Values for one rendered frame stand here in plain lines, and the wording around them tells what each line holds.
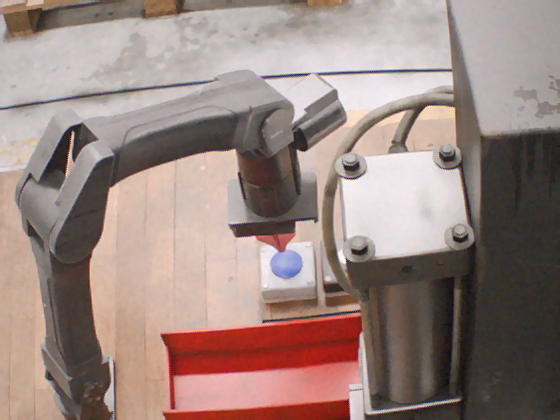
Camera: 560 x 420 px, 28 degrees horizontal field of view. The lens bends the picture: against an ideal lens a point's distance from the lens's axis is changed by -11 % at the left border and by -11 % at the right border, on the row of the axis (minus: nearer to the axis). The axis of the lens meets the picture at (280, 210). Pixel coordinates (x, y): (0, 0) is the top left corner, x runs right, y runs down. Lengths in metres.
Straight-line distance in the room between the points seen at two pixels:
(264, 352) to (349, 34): 1.71
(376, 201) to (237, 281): 0.73
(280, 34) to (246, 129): 1.88
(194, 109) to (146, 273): 0.42
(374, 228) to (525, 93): 0.18
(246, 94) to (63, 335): 0.33
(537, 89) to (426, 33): 2.38
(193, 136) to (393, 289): 0.41
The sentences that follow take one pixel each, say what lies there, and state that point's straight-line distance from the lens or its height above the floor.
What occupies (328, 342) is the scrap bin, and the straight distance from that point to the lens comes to 1.47.
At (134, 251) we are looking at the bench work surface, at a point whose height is 0.90.
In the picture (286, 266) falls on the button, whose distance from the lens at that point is 1.50.
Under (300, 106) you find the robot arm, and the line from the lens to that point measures 1.31.
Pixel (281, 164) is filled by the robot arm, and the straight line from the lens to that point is 1.32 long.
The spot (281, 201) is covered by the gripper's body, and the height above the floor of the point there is 1.09.
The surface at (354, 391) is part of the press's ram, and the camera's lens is 1.12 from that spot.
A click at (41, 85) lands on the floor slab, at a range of 3.18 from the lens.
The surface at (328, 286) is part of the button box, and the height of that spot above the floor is 0.92.
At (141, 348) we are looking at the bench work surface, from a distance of 1.51.
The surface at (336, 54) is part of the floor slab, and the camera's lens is 3.03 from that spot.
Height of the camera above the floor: 2.17
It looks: 53 degrees down
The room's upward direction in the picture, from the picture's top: 12 degrees counter-clockwise
